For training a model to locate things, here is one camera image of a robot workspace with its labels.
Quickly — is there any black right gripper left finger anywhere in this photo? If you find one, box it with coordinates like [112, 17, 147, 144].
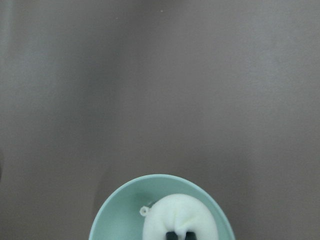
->
[165, 231, 177, 240]

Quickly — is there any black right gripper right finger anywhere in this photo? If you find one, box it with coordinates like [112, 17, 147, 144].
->
[185, 231, 196, 240]

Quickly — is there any white steamed bun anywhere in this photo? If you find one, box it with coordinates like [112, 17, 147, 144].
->
[139, 193, 219, 240]

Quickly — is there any mint green bowl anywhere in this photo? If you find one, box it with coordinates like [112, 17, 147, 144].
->
[88, 174, 235, 240]

